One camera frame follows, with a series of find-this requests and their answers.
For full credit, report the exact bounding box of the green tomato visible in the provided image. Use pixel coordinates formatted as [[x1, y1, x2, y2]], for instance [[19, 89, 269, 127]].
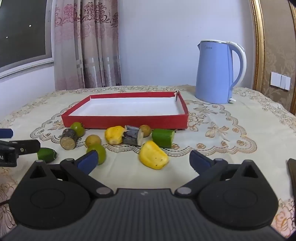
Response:
[[87, 144, 107, 165], [70, 122, 85, 138]]

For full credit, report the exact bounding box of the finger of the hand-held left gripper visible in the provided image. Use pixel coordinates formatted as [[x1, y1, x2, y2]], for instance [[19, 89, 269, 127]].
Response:
[[0, 139, 41, 155], [0, 128, 14, 139]]

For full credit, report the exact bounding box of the window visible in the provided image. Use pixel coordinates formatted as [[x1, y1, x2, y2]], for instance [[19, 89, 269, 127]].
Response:
[[0, 0, 55, 79]]

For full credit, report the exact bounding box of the pink patterned curtain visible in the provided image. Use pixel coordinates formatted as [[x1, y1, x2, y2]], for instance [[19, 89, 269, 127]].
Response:
[[54, 0, 122, 91]]

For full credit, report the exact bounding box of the white light switch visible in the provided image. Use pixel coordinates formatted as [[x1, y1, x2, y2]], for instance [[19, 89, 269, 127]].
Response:
[[270, 71, 291, 91]]

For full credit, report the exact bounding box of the red cardboard tray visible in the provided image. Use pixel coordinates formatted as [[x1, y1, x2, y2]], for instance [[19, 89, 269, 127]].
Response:
[[61, 91, 189, 130]]

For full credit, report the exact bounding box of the gold framed wall panel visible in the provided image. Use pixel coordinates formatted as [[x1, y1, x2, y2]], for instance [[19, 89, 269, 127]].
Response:
[[250, 0, 296, 112]]

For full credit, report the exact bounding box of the green cucumber piece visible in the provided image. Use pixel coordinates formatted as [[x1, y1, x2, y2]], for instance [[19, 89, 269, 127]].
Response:
[[37, 147, 57, 163], [151, 129, 176, 149]]

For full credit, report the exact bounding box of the yellow jackfruit piece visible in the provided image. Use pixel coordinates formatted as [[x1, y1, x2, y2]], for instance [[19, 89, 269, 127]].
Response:
[[139, 140, 169, 170], [105, 126, 126, 145]]

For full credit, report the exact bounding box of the brown longan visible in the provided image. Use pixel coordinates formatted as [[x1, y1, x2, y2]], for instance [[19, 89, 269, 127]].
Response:
[[139, 125, 152, 138], [85, 135, 102, 148]]

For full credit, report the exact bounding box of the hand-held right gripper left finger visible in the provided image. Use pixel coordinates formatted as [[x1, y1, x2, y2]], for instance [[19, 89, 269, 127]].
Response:
[[29, 150, 114, 198]]

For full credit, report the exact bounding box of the blue electric kettle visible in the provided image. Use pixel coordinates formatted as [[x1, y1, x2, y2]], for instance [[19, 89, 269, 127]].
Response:
[[195, 40, 246, 105]]

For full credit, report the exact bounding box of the dark sugarcane piece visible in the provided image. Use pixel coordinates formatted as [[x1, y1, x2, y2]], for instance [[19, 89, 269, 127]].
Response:
[[60, 128, 78, 150], [122, 125, 144, 146]]

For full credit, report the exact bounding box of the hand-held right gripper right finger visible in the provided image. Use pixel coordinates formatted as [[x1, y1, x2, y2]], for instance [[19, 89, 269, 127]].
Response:
[[174, 150, 260, 198]]

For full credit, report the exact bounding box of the dark flat object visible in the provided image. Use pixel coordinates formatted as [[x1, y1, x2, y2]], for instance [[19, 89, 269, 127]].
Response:
[[287, 159, 296, 194]]

